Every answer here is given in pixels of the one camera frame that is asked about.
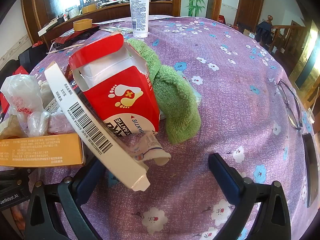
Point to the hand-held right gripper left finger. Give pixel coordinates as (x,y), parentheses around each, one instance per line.
(90,177)

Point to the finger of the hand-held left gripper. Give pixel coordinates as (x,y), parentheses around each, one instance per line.
(15,173)

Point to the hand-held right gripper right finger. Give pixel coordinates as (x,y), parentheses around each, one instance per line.
(220,167)

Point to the orange medicine box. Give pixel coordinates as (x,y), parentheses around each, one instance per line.
(37,150)

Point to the white barcode box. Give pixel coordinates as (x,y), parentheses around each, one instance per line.
(82,115)

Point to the pink crumpled bag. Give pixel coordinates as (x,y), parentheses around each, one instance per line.
(60,122)

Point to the purple floral tablecloth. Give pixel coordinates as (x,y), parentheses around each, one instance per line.
(225,92)

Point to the white plastic bag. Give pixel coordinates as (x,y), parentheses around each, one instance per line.
(20,92)

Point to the red carton box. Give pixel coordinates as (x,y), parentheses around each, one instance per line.
(120,100)

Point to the green towel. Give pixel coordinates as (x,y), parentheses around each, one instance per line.
(175,97)

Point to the eyeglasses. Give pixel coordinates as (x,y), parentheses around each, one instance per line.
(293,115)

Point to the black phone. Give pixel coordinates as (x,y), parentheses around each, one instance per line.
(311,170)

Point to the wooden stick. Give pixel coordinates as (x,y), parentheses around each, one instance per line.
(65,48)

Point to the gold framed panel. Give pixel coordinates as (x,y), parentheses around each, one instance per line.
(303,62)

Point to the cardboard box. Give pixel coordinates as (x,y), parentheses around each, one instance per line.
(248,33)

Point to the red and black packet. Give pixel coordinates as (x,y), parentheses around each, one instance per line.
(72,38)

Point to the dark jacket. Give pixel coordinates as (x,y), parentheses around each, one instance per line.
(263,32)

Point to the black flat box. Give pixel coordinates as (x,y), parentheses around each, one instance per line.
(47,28)

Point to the pale paper strips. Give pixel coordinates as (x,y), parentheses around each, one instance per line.
(112,28)

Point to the small yellow box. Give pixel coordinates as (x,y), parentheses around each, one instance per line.
(82,25)

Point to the wooden stair railing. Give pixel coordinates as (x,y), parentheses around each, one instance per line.
(285,26)

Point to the wooden door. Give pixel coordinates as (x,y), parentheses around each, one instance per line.
(250,7)

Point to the wooden sideboard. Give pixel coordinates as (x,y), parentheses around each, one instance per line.
(112,11)

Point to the yellow storage box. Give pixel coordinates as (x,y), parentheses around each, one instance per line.
(88,8)

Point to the white lotion tube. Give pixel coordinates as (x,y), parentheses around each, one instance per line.
(138,10)

